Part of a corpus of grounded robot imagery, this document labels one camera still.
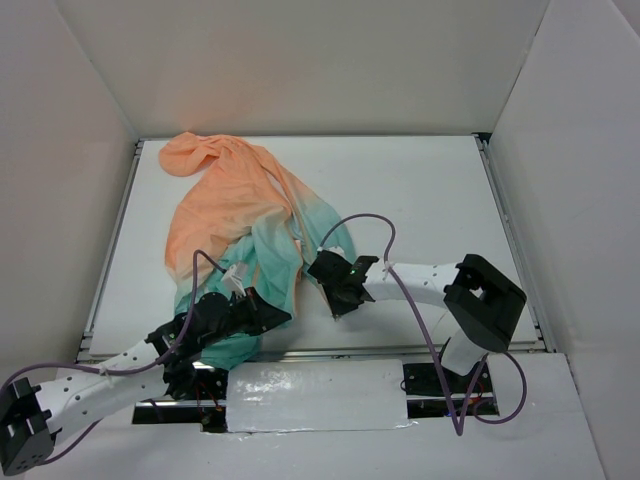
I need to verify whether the purple cable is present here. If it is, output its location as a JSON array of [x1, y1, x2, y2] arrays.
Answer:
[[0, 248, 236, 461], [317, 213, 527, 437]]

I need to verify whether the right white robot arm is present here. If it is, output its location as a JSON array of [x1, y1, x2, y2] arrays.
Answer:
[[308, 249, 527, 391]]

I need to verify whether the aluminium table rail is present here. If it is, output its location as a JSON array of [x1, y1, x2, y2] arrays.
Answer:
[[472, 132, 558, 353], [189, 342, 551, 362], [75, 139, 145, 363]]

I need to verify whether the left aluminium table rail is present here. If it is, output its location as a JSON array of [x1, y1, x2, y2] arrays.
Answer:
[[75, 139, 145, 363]]

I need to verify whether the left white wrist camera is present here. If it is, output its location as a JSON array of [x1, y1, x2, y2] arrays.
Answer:
[[221, 262, 248, 297]]

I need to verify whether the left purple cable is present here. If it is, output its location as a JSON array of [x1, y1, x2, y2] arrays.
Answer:
[[0, 248, 236, 461]]

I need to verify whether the right aluminium table rail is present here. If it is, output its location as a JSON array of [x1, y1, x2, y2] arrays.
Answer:
[[472, 132, 558, 353]]

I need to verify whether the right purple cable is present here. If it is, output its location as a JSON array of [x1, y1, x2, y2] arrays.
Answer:
[[317, 213, 527, 437]]

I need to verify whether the front aluminium table rail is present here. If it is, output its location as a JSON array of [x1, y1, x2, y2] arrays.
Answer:
[[189, 342, 551, 362]]

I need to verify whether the orange and teal jacket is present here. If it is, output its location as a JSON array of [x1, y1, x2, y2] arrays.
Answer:
[[158, 131, 357, 372]]

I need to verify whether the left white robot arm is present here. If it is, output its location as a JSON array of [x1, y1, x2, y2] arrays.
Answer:
[[1, 287, 291, 476]]

